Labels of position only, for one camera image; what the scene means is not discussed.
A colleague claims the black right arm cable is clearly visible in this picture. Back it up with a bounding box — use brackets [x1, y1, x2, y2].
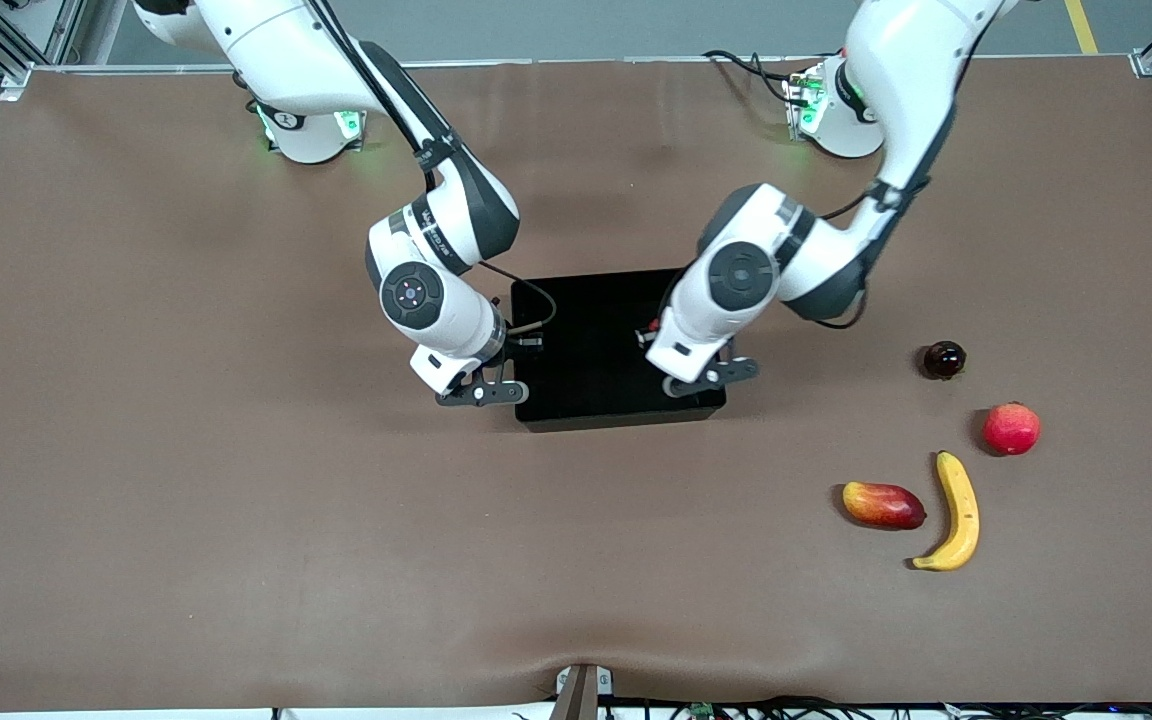
[306, 0, 558, 336]

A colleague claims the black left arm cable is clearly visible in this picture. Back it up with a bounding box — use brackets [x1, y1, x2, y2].
[814, 0, 997, 333]

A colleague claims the dark purple mangosteen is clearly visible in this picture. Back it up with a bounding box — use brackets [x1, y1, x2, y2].
[924, 340, 968, 381]

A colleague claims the brown table mat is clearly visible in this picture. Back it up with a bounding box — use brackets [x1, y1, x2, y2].
[0, 55, 1152, 713]

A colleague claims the black base cable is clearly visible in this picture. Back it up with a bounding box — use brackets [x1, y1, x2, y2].
[703, 49, 799, 107]

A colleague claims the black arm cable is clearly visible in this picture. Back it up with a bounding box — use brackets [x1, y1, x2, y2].
[814, 0, 997, 333]
[306, 0, 558, 336]

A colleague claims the metal table edge bracket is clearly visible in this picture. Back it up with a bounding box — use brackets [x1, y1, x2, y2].
[555, 663, 614, 720]

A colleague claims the round red peach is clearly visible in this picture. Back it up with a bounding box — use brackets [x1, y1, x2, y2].
[982, 401, 1042, 457]

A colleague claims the red yellow mango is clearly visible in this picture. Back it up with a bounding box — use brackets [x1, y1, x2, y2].
[842, 481, 928, 531]

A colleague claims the black plastic box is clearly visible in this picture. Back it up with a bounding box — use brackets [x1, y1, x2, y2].
[510, 268, 728, 433]

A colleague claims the yellow banana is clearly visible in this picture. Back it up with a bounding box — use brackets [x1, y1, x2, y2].
[911, 450, 981, 573]

